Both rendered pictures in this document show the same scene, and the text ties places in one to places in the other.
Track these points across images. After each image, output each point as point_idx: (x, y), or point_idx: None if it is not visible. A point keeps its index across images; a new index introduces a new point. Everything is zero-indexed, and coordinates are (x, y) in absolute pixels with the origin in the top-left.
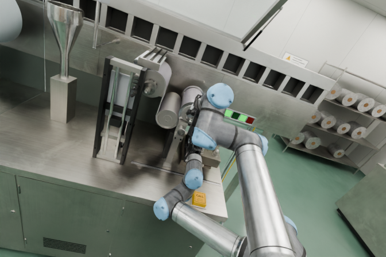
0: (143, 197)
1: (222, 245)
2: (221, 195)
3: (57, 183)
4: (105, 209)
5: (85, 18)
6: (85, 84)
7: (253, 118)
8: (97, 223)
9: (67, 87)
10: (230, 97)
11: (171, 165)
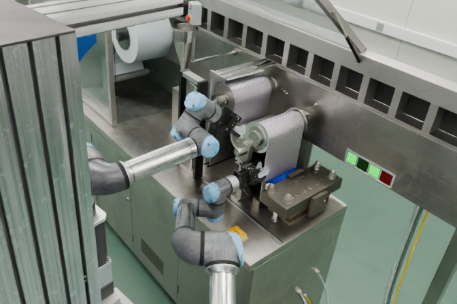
0: None
1: (176, 227)
2: (268, 249)
3: None
4: (171, 217)
5: (218, 30)
6: None
7: (390, 174)
8: (167, 234)
9: None
10: (194, 102)
11: (239, 199)
